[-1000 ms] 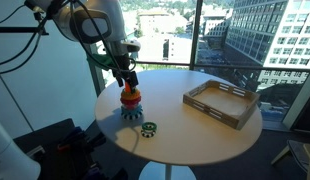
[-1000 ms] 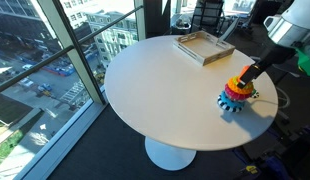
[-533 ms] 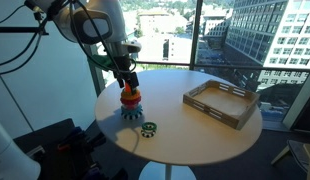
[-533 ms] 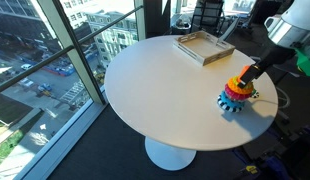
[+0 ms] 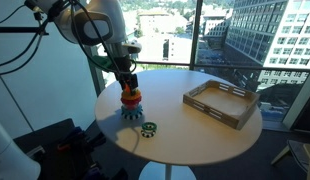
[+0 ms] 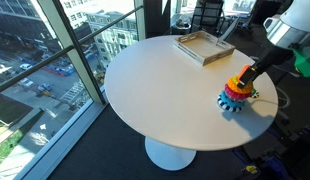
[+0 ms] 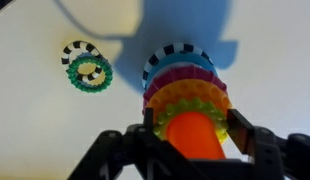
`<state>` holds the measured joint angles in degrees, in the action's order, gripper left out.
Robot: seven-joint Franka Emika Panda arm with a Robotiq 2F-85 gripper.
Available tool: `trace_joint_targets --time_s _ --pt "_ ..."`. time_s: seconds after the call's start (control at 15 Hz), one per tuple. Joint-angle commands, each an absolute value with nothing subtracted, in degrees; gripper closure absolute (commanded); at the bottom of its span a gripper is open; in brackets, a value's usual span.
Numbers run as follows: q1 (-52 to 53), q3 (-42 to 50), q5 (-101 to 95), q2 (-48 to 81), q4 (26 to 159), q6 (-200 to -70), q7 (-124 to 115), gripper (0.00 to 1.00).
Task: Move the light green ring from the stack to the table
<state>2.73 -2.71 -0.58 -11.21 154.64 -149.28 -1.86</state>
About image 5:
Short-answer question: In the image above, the blue knobbed ring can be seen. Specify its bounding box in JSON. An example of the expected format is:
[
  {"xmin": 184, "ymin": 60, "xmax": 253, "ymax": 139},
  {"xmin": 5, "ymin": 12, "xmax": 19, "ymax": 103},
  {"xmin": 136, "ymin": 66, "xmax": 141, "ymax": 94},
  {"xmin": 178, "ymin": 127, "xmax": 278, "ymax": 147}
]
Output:
[{"xmin": 120, "ymin": 104, "xmax": 145, "ymax": 116}]

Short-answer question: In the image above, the red knobbed ring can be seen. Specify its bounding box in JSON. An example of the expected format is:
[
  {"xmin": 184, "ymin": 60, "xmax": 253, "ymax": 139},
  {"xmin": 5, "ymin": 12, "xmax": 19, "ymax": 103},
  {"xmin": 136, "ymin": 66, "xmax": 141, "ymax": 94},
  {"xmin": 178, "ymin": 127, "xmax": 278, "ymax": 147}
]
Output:
[{"xmin": 121, "ymin": 98, "xmax": 143, "ymax": 108}]

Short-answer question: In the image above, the wooden chair blue-grey seat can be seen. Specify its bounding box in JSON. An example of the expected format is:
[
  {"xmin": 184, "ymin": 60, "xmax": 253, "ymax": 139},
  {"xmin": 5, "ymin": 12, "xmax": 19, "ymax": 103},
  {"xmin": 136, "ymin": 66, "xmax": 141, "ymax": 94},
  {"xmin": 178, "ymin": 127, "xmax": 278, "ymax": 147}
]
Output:
[{"xmin": 270, "ymin": 139, "xmax": 310, "ymax": 180}]

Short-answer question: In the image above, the small black white striped ring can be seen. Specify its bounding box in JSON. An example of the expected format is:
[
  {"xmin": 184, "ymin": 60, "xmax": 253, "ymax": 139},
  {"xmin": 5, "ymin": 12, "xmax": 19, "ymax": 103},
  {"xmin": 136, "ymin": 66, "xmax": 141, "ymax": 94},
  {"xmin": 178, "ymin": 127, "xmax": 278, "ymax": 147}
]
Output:
[{"xmin": 140, "ymin": 128, "xmax": 157, "ymax": 139}]

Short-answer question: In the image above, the wooden tray with slots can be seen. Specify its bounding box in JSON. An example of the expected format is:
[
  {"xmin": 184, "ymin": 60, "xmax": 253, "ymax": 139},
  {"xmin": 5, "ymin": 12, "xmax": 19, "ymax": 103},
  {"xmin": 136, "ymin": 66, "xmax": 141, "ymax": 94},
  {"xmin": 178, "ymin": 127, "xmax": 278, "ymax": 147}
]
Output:
[{"xmin": 182, "ymin": 79, "xmax": 261, "ymax": 131}]

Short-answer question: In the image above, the dark green knobbed ring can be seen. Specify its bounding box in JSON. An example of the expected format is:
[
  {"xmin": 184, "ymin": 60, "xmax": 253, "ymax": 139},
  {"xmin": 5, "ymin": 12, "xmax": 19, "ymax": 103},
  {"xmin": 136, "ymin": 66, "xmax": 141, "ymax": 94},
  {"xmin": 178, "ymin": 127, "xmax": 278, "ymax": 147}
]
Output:
[{"xmin": 141, "ymin": 121, "xmax": 159, "ymax": 132}]

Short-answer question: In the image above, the grey office building outside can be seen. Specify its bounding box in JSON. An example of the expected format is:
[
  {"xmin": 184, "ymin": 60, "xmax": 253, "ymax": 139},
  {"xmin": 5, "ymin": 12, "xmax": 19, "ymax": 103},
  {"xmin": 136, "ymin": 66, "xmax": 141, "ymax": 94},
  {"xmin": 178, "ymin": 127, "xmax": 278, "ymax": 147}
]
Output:
[{"xmin": 224, "ymin": 0, "xmax": 310, "ymax": 88}]

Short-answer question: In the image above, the black bag with tools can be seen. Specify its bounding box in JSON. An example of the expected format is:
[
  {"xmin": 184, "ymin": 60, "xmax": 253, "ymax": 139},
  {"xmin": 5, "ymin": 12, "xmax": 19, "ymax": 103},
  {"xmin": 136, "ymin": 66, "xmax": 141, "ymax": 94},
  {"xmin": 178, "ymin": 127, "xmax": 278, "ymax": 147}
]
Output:
[{"xmin": 14, "ymin": 117, "xmax": 129, "ymax": 180}]

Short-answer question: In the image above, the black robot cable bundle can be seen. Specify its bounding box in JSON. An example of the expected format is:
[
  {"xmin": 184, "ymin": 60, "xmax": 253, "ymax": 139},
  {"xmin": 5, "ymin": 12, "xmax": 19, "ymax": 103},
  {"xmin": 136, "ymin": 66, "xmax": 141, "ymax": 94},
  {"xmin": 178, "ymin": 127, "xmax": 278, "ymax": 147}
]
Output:
[{"xmin": 0, "ymin": 0, "xmax": 138, "ymax": 78}]

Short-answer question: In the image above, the dark vertical window mullion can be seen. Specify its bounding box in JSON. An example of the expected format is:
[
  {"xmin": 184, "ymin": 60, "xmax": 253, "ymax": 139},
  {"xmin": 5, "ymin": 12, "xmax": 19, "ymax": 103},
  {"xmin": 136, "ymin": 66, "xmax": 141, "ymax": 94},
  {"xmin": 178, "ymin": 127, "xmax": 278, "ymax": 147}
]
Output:
[{"xmin": 189, "ymin": 0, "xmax": 205, "ymax": 71}]

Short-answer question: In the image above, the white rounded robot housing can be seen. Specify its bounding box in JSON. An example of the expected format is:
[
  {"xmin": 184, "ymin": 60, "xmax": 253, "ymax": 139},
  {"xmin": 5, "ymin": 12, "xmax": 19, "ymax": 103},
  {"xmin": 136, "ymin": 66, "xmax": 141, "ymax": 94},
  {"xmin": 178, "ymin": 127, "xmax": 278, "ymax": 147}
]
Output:
[{"xmin": 0, "ymin": 116, "xmax": 42, "ymax": 180}]

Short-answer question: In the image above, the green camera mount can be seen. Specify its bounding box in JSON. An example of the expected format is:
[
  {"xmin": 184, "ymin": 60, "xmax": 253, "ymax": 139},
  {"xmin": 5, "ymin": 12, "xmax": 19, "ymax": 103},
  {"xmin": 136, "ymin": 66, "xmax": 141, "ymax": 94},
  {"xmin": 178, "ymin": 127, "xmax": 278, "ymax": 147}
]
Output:
[{"xmin": 90, "ymin": 54, "xmax": 120, "ymax": 73}]

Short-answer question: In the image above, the black horizontal rod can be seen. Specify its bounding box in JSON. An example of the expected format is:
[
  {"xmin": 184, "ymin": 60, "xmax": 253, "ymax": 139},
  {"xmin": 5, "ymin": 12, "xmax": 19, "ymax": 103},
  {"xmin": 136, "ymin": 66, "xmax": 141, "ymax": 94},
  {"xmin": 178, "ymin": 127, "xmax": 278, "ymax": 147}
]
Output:
[{"xmin": 0, "ymin": 26, "xmax": 50, "ymax": 36}]

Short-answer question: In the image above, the dark horizontal window rail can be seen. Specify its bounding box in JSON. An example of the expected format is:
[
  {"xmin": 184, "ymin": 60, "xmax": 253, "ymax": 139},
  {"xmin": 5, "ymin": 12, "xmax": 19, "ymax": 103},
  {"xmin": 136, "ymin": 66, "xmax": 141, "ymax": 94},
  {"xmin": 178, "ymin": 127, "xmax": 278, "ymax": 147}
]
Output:
[{"xmin": 134, "ymin": 60, "xmax": 310, "ymax": 73}]

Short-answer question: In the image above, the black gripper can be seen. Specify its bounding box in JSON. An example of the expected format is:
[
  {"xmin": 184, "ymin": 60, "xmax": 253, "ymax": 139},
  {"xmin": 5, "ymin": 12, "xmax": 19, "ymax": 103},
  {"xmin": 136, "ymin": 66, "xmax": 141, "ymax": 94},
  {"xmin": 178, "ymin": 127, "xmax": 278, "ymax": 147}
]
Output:
[{"xmin": 112, "ymin": 55, "xmax": 140, "ymax": 93}]

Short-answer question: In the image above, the orange knobbed ring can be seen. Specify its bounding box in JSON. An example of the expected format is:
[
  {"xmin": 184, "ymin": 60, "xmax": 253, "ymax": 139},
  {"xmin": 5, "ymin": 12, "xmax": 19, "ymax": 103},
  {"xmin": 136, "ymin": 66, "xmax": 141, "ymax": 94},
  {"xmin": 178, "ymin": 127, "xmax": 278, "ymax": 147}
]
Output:
[{"xmin": 120, "ymin": 89, "xmax": 143, "ymax": 102}]

